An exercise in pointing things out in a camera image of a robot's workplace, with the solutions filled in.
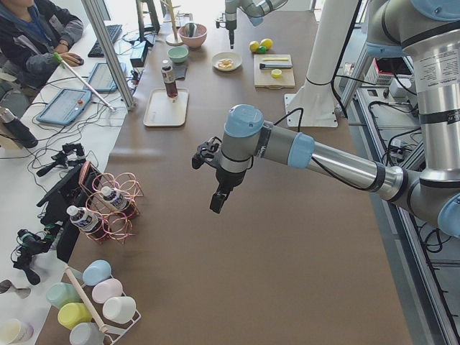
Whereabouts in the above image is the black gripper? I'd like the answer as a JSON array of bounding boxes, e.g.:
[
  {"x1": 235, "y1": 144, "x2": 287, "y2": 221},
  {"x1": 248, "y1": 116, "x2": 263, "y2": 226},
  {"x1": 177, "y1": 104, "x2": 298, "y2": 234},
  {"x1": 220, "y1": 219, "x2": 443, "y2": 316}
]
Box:
[
  {"x1": 210, "y1": 169, "x2": 246, "y2": 213},
  {"x1": 226, "y1": 21, "x2": 236, "y2": 49}
]

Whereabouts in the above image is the white round plate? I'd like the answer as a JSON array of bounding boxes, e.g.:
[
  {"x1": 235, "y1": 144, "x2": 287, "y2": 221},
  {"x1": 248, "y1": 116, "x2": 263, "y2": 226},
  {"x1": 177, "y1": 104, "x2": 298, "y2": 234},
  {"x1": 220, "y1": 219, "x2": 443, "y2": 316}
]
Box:
[{"x1": 211, "y1": 51, "x2": 242, "y2": 72}]

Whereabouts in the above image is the braided glazed donut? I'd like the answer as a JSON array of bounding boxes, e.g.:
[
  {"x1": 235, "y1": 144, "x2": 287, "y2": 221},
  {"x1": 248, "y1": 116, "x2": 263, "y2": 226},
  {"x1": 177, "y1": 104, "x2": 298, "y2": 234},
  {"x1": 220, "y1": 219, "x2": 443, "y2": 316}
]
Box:
[{"x1": 217, "y1": 58, "x2": 234, "y2": 70}]

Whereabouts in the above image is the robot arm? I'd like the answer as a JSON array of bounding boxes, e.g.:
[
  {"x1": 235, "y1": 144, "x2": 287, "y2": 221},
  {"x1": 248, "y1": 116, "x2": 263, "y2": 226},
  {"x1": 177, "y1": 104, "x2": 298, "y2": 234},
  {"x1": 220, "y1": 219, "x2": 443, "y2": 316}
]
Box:
[
  {"x1": 224, "y1": 0, "x2": 288, "y2": 50},
  {"x1": 210, "y1": 1, "x2": 459, "y2": 236}
]

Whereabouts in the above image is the dark tea bottle on tray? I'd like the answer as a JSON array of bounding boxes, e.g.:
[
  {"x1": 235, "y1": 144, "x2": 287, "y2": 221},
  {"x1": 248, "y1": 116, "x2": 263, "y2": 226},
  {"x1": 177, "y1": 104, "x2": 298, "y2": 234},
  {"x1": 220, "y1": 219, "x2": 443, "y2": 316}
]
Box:
[{"x1": 161, "y1": 60, "x2": 178, "y2": 98}]

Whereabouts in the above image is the cream rabbit tray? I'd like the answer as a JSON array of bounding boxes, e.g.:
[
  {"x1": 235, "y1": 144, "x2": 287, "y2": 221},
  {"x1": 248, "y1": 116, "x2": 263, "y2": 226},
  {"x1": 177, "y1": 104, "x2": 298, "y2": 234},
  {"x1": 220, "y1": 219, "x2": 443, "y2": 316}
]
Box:
[{"x1": 143, "y1": 88, "x2": 189, "y2": 127}]

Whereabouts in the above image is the yellow lemon lower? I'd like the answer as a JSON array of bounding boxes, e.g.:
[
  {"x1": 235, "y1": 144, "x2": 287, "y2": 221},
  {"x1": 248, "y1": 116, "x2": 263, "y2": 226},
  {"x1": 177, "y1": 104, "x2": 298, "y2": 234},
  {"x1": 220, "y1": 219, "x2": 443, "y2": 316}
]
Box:
[{"x1": 249, "y1": 41, "x2": 260, "y2": 52}]

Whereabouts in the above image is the yellow lemon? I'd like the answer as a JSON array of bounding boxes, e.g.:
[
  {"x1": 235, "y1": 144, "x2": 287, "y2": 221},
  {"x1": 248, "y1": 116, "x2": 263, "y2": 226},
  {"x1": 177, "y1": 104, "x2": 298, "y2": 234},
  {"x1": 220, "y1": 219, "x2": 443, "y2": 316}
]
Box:
[
  {"x1": 249, "y1": 41, "x2": 260, "y2": 52},
  {"x1": 260, "y1": 38, "x2": 273, "y2": 50}
]

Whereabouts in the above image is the green lime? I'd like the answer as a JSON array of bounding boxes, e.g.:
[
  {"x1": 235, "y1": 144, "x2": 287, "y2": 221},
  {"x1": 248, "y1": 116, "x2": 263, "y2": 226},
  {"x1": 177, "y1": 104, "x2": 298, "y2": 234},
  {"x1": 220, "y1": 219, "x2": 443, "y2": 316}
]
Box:
[{"x1": 257, "y1": 45, "x2": 267, "y2": 54}]

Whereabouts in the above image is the yellow lemon upper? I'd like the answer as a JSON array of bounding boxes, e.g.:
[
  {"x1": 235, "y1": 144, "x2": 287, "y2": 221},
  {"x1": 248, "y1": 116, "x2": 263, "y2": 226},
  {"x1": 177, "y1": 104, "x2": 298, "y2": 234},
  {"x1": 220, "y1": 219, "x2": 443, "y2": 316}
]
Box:
[{"x1": 260, "y1": 38, "x2": 273, "y2": 50}]

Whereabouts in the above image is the pink ice bowl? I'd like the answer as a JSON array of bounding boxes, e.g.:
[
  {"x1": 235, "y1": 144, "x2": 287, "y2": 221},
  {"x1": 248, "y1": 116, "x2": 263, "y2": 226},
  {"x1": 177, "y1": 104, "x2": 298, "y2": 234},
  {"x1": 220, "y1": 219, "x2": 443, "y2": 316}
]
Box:
[{"x1": 178, "y1": 24, "x2": 207, "y2": 49}]

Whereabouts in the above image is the metal ice scoop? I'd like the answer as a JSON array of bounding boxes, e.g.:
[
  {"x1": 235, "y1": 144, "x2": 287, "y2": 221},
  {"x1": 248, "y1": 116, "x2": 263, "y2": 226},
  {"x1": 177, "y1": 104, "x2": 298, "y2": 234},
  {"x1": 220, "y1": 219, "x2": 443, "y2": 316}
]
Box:
[{"x1": 183, "y1": 22, "x2": 198, "y2": 37}]

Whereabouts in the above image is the bamboo cutting board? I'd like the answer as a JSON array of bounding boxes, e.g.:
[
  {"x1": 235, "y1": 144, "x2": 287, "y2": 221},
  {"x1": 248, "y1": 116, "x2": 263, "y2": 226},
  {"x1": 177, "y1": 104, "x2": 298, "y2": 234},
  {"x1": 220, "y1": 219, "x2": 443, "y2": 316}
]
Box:
[{"x1": 253, "y1": 54, "x2": 295, "y2": 88}]

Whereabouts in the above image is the lemon half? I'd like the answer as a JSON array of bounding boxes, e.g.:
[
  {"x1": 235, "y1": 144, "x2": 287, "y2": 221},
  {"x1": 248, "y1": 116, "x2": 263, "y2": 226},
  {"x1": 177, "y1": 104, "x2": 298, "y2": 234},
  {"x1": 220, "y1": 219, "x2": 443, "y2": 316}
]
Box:
[{"x1": 270, "y1": 69, "x2": 282, "y2": 78}]

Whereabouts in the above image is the green bowl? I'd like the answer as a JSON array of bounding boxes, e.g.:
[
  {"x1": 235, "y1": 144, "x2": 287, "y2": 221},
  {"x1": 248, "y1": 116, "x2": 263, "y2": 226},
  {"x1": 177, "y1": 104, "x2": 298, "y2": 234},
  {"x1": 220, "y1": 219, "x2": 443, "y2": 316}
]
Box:
[{"x1": 167, "y1": 46, "x2": 189, "y2": 64}]

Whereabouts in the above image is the grey folded cloth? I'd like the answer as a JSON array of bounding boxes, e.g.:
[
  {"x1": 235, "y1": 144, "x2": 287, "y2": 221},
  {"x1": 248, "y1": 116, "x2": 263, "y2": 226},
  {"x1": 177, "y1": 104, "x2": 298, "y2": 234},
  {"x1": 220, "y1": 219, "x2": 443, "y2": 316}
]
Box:
[{"x1": 173, "y1": 64, "x2": 188, "y2": 80}]

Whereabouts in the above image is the wooden mug tree stand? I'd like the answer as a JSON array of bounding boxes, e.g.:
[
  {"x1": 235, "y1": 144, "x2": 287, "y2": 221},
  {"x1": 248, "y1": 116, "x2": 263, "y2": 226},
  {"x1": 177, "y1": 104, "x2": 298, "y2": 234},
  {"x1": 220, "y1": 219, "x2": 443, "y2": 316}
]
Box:
[{"x1": 160, "y1": 0, "x2": 183, "y2": 47}]

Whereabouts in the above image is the black keyboard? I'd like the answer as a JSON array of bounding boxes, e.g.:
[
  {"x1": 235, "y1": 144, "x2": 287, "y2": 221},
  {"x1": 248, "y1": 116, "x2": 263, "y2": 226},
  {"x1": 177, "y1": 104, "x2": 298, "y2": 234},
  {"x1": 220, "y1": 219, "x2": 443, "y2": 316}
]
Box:
[{"x1": 87, "y1": 24, "x2": 124, "y2": 59}]

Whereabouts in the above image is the blue teach pendant far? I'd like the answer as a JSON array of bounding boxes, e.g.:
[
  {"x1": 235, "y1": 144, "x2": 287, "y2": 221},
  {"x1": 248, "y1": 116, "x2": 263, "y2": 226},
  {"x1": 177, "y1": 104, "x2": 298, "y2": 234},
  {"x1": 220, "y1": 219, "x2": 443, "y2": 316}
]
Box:
[{"x1": 87, "y1": 63, "x2": 117, "y2": 93}]

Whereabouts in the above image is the blue teach pendant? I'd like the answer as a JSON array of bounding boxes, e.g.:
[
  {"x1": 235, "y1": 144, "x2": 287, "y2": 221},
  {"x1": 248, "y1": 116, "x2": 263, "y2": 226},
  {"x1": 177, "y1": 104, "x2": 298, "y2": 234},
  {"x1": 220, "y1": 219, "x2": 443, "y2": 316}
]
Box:
[
  {"x1": 37, "y1": 88, "x2": 91, "y2": 126},
  {"x1": 87, "y1": 63, "x2": 117, "y2": 93}
]

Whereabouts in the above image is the dark drink bottle in rack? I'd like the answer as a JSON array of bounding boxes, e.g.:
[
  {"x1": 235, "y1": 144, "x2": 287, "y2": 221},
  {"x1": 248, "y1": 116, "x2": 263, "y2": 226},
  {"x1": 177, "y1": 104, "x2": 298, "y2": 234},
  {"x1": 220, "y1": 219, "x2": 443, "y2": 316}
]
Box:
[{"x1": 66, "y1": 205, "x2": 106, "y2": 241}]

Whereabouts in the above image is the light pink cup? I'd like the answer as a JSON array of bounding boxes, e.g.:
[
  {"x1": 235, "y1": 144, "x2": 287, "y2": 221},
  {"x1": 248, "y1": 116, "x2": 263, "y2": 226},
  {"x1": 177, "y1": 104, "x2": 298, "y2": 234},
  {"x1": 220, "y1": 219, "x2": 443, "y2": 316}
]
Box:
[{"x1": 92, "y1": 278, "x2": 123, "y2": 304}]

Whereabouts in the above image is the light blue cup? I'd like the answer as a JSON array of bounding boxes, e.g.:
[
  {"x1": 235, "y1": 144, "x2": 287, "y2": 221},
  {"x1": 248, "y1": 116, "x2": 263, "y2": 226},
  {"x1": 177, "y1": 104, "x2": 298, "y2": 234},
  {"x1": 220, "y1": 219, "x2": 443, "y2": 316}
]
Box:
[{"x1": 83, "y1": 259, "x2": 111, "y2": 286}]

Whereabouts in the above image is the white cup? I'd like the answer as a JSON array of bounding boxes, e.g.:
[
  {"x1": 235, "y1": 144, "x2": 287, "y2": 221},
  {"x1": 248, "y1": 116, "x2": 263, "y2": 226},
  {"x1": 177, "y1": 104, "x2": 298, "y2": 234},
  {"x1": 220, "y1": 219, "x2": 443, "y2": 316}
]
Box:
[{"x1": 102, "y1": 296, "x2": 137, "y2": 324}]

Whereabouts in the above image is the blue teach pendant near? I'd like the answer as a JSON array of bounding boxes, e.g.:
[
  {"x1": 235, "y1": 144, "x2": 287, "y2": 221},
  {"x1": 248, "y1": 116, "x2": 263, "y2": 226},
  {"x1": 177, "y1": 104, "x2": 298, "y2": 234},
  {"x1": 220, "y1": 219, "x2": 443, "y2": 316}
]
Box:
[{"x1": 37, "y1": 88, "x2": 91, "y2": 126}]

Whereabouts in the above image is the mint green cup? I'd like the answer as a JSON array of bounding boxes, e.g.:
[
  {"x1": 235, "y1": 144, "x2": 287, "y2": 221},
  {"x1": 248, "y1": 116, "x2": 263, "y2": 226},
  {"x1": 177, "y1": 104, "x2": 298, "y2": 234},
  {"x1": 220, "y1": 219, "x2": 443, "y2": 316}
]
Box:
[{"x1": 46, "y1": 282, "x2": 82, "y2": 309}]

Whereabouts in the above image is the grey cup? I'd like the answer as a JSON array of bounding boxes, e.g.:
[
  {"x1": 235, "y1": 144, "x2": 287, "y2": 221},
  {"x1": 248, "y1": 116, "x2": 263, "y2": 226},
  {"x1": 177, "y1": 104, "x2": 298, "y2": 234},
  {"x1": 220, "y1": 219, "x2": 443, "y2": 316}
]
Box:
[{"x1": 69, "y1": 323, "x2": 104, "y2": 345}]

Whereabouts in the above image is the yellow cup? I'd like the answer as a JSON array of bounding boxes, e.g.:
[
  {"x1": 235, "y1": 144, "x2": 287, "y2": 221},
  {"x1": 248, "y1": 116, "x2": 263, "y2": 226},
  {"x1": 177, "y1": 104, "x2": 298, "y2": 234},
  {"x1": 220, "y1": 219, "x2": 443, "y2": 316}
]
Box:
[{"x1": 57, "y1": 302, "x2": 93, "y2": 330}]

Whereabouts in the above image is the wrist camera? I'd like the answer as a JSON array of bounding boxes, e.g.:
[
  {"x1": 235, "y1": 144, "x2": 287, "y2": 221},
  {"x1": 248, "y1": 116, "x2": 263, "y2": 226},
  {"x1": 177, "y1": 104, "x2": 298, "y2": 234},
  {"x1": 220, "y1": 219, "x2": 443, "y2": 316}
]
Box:
[
  {"x1": 191, "y1": 137, "x2": 221, "y2": 170},
  {"x1": 215, "y1": 12, "x2": 226, "y2": 29}
]

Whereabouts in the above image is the copper wire bottle rack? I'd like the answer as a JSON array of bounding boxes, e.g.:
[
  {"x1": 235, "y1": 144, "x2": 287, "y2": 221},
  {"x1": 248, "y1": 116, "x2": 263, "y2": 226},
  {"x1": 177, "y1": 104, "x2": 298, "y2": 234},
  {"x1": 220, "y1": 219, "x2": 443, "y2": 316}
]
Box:
[{"x1": 78, "y1": 162, "x2": 144, "y2": 244}]

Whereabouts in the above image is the aluminium frame post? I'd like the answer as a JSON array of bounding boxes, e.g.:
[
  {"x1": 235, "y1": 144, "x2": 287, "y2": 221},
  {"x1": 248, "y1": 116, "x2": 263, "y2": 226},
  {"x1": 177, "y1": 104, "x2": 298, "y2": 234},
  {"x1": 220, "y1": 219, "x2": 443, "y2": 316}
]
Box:
[{"x1": 81, "y1": 0, "x2": 135, "y2": 111}]

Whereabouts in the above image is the white wire cup rack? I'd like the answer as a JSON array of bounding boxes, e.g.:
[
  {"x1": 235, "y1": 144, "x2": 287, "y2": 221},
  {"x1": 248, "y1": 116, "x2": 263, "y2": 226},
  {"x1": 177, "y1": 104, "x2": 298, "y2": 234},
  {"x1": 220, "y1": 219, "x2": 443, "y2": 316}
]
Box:
[{"x1": 64, "y1": 260, "x2": 142, "y2": 344}]

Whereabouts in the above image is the wooden rack handle rod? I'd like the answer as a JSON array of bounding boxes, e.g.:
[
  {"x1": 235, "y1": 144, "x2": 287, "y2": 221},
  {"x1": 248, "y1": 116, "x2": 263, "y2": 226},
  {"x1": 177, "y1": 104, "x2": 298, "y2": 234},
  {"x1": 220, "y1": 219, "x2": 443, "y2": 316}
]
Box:
[{"x1": 64, "y1": 264, "x2": 109, "y2": 334}]

